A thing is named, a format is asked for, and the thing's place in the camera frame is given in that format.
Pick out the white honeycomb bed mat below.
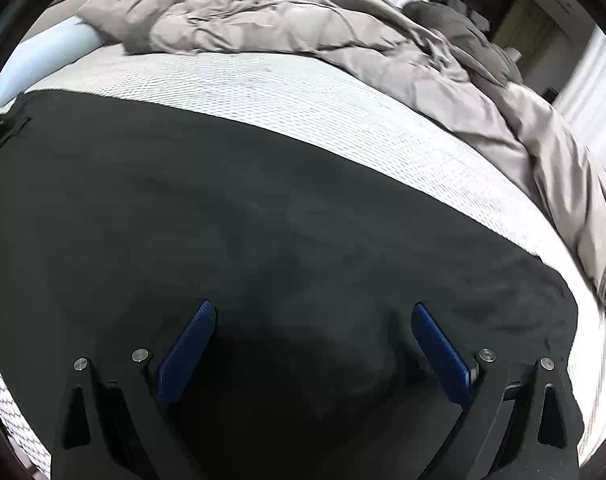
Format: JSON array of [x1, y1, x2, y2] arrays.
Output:
[[0, 50, 606, 477]]

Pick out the black pants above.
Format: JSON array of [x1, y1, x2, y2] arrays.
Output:
[[0, 89, 582, 480]]

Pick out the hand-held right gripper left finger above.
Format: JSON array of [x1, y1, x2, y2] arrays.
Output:
[[50, 300, 217, 480]]

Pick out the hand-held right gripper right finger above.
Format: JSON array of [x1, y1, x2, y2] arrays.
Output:
[[411, 302, 580, 480]]

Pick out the light grey duvet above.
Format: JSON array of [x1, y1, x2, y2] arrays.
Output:
[[76, 0, 606, 324]]

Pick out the light blue pillow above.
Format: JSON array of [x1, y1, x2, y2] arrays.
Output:
[[0, 15, 107, 109]]

